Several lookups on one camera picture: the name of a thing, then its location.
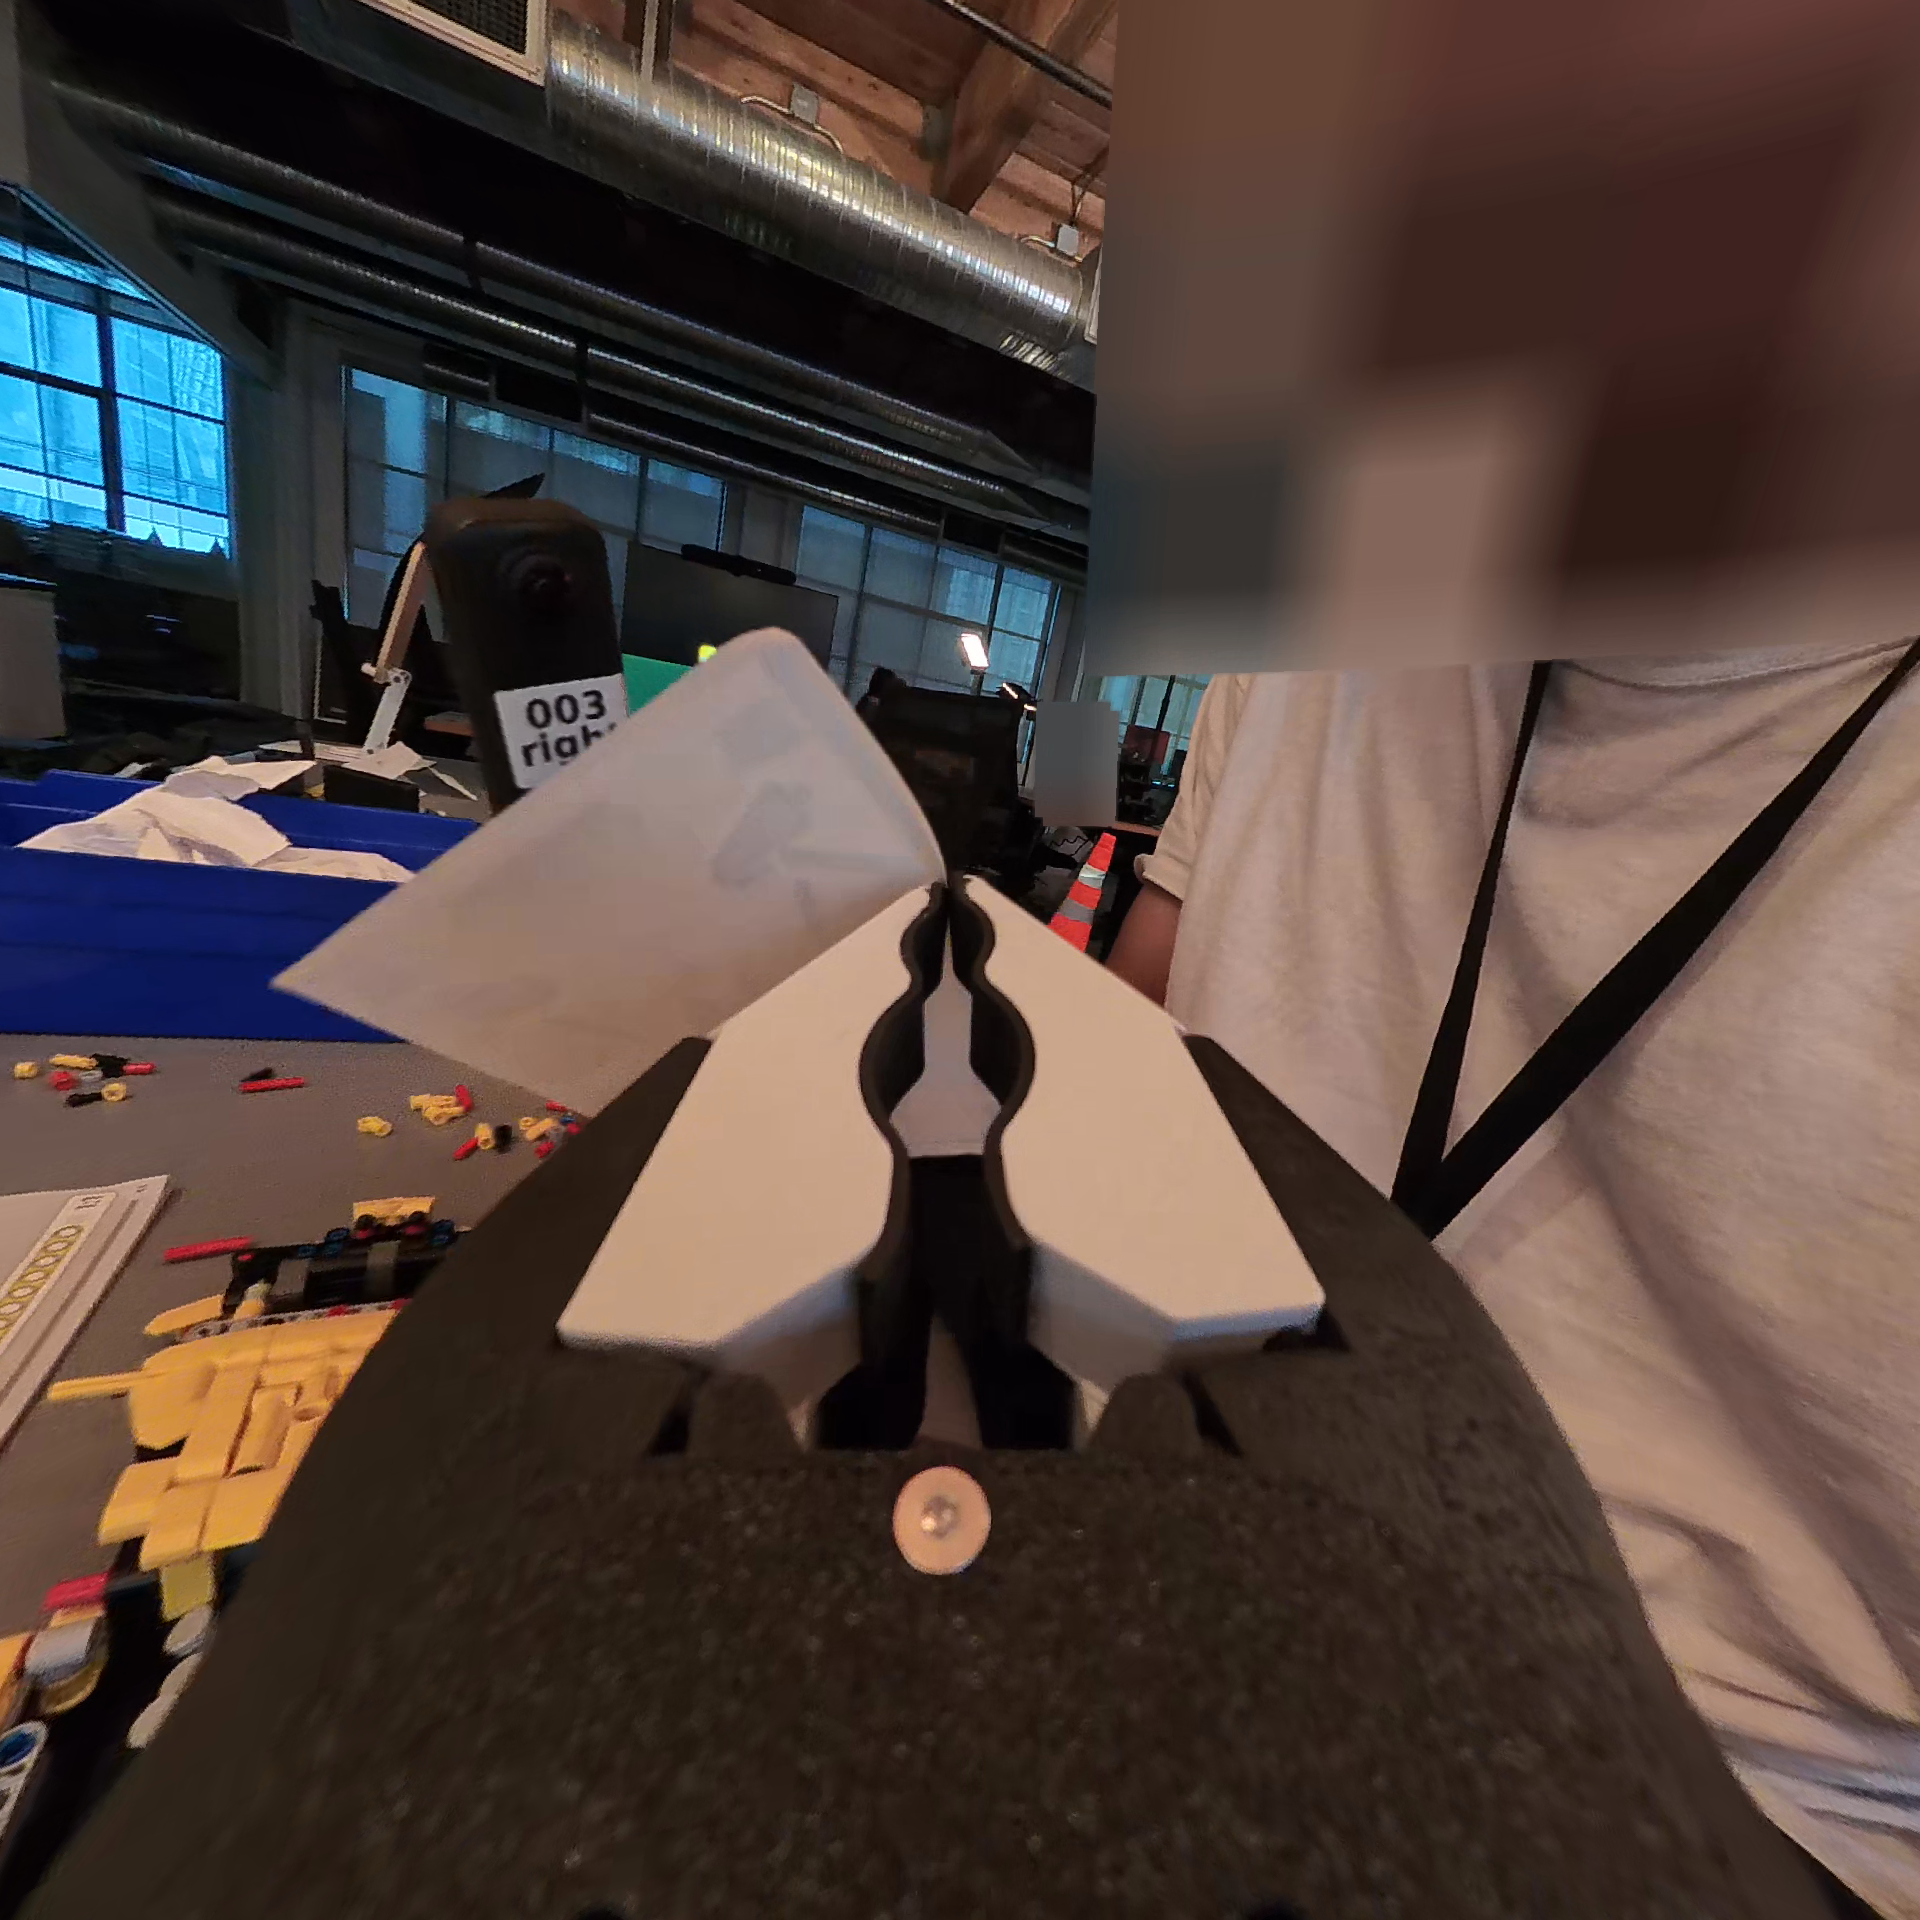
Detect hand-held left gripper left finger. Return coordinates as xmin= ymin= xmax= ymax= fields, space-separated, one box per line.
xmin=555 ymin=885 xmax=951 ymax=1415

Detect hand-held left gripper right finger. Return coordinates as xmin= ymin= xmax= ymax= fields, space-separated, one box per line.
xmin=957 ymin=872 xmax=1333 ymax=1408

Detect yellow sticker sheet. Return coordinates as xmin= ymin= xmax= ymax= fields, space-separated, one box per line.
xmin=272 ymin=626 xmax=953 ymax=1120

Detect partly built yellow toy car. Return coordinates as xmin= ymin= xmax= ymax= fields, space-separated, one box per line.
xmin=0 ymin=1194 xmax=471 ymax=1824

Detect black computer monitor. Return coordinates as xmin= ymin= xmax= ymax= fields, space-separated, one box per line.
xmin=620 ymin=539 xmax=842 ymax=719

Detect orange striped safety cone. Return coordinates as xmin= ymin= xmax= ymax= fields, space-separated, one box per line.
xmin=1047 ymin=829 xmax=1123 ymax=958

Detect scattered small connector pieces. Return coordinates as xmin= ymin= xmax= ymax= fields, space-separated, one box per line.
xmin=11 ymin=1049 xmax=591 ymax=1162

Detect crumpled white paper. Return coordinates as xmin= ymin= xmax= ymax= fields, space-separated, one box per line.
xmin=23 ymin=757 xmax=413 ymax=887

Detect blue plastic bin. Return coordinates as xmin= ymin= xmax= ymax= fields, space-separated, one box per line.
xmin=0 ymin=773 xmax=505 ymax=1043

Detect person in white shirt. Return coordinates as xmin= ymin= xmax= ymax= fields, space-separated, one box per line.
xmin=1161 ymin=637 xmax=1920 ymax=1920

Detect white vent unit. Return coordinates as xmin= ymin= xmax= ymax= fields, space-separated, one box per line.
xmin=348 ymin=0 xmax=548 ymax=87

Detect grey instruction booklet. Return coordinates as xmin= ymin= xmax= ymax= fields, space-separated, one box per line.
xmin=0 ymin=1174 xmax=175 ymax=1449

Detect black lanyard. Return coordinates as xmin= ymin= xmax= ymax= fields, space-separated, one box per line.
xmin=1393 ymin=637 xmax=1920 ymax=1240

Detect silver ventilation duct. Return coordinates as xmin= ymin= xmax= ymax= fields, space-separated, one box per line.
xmin=544 ymin=10 xmax=1099 ymax=394

